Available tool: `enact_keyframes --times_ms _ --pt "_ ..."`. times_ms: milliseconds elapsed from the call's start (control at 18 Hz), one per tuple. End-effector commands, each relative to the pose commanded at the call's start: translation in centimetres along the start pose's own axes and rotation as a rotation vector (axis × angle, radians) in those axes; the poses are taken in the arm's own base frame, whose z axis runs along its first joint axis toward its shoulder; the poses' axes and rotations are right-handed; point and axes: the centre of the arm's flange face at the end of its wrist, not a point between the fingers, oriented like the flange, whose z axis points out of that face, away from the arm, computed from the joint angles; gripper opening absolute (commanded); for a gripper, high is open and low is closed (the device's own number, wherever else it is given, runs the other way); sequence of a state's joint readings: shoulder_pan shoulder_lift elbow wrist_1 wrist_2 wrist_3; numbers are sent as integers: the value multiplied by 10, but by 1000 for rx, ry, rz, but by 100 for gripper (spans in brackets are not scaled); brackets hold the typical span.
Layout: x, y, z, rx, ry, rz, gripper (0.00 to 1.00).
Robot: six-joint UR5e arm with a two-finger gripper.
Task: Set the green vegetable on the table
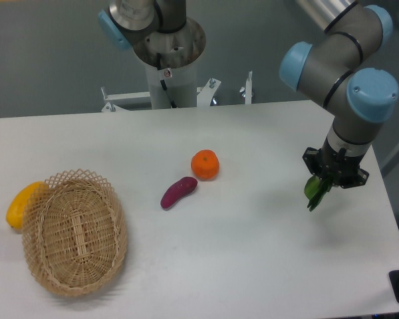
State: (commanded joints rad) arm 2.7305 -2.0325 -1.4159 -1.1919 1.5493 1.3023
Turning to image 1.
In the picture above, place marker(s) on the green leafy vegetable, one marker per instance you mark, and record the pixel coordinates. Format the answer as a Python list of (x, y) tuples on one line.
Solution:
[(314, 191)]

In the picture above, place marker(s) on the purple sweet potato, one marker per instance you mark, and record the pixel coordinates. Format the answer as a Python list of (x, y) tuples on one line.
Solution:
[(178, 190)]

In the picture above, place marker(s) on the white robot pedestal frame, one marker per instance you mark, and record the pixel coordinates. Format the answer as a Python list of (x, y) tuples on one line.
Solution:
[(167, 88)]

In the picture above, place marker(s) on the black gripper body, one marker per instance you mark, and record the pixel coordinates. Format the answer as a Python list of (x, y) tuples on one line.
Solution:
[(337, 168)]

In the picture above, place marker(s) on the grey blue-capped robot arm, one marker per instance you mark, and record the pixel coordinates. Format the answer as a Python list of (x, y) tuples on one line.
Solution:
[(169, 43)]

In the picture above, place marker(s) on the yellow mango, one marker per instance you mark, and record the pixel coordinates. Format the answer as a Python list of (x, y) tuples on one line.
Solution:
[(14, 215)]

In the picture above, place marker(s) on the woven wicker basket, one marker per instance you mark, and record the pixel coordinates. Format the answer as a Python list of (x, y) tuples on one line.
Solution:
[(74, 233)]

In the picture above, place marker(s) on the orange tangerine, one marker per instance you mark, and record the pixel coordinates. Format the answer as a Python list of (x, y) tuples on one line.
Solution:
[(205, 165)]

